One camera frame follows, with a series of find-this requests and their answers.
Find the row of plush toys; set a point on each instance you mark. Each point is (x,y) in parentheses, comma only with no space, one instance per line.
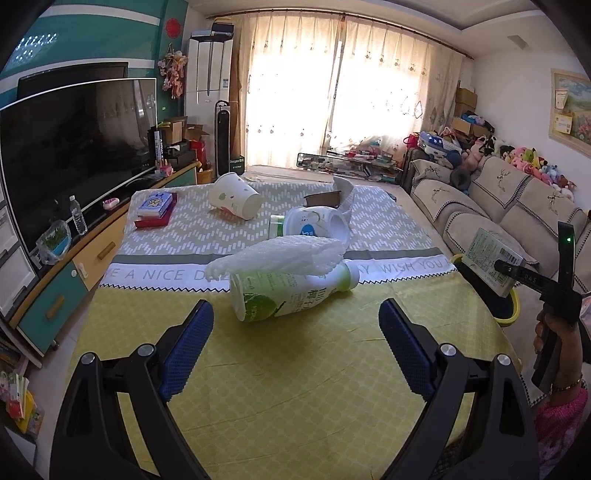
(531,161)

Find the green black box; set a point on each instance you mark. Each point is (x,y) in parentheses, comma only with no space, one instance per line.
(237,165)

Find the clear water bottle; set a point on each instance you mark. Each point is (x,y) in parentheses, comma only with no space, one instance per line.
(78,217)

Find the pink plush toy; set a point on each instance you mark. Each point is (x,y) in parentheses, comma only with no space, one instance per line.
(473,154)

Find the open cardboard box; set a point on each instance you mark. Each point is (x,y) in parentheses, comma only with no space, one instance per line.
(178,129)

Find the person's right forearm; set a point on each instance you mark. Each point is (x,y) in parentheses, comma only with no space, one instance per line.
(565,415)

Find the brown plastic tray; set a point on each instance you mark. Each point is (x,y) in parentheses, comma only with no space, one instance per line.
(322,200)

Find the green white plastic bottle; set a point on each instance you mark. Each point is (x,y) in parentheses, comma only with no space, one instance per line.
(277,297)

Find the glass coffee table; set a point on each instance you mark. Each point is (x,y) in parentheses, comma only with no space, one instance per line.
(346,161)

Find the large black television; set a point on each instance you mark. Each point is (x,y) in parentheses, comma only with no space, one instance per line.
(69,157)

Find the person's right hand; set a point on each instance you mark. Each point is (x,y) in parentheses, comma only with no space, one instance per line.
(566,355)

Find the white foam net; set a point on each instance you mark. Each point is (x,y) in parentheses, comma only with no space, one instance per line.
(281,256)

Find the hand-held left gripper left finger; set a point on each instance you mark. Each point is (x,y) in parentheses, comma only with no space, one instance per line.
(189,351)

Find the beige sofa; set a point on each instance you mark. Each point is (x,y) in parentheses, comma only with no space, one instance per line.
(498,217)

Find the framed flower painting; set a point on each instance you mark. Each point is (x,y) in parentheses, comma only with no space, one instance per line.
(575,108)

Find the white paper tub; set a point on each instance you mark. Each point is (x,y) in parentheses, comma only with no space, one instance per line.
(233,196)

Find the white blue plastic container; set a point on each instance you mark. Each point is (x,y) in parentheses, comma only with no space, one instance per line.
(309,224)

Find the blue flat box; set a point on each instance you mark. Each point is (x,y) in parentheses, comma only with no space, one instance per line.
(154,204)

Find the black monitor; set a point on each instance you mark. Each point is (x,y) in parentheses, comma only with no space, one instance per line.
(69,76)

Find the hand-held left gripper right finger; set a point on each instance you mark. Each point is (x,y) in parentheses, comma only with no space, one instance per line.
(406,351)

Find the sheer cream curtains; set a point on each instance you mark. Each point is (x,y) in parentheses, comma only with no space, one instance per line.
(300,92)

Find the white paper wrapper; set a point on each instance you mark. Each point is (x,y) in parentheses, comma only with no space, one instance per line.
(345,194)

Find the red round wall sticker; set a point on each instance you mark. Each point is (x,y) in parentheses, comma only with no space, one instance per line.
(173,28)

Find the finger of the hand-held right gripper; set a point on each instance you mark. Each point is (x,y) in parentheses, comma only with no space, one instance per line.
(524,274)

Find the white standing air conditioner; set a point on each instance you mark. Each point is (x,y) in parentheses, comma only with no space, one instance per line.
(207,74)

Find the small green white carton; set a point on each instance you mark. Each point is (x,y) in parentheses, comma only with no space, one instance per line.
(275,227)

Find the curtain rod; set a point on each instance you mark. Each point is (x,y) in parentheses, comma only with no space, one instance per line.
(406,33)

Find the pink artificial flowers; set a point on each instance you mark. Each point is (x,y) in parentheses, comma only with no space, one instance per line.
(171,71)

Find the glass bowl with greens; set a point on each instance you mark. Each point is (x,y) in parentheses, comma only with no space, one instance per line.
(53,242)

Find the teal yellow television cabinet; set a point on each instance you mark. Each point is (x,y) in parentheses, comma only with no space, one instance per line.
(55,304)

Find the white drawer unit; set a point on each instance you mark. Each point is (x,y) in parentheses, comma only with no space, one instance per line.
(14,258)

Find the green white carton box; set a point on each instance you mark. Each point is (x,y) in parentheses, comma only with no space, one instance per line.
(491,258)

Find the black tower fan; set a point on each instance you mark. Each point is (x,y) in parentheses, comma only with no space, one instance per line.
(222,138)

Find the small pink dish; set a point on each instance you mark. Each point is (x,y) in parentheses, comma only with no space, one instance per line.
(111,203)

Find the yellow round bin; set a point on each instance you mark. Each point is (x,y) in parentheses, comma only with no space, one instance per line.
(516,310)

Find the pile of colourful books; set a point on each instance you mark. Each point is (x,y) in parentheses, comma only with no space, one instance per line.
(18,397)

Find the star print bag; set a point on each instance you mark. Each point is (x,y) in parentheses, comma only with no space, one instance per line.
(434,141)

